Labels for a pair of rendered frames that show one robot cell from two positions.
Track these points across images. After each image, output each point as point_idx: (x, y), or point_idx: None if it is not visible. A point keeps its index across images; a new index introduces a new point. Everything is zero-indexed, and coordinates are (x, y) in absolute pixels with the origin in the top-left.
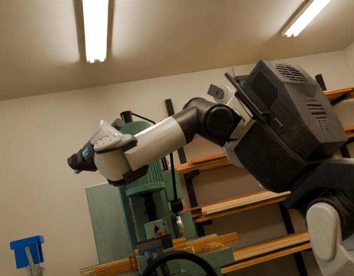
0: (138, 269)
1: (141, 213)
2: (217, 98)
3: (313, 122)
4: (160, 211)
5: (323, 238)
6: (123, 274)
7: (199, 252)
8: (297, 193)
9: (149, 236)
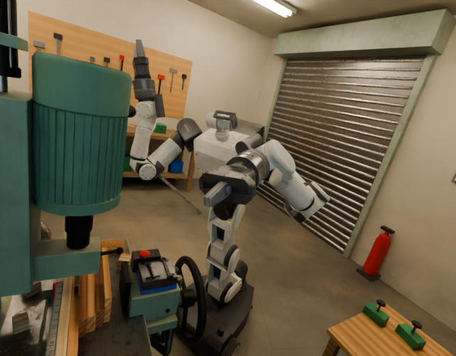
0: (103, 323)
1: (33, 239)
2: (234, 128)
3: None
4: (39, 222)
5: (239, 219)
6: (119, 341)
7: None
8: None
9: (99, 268)
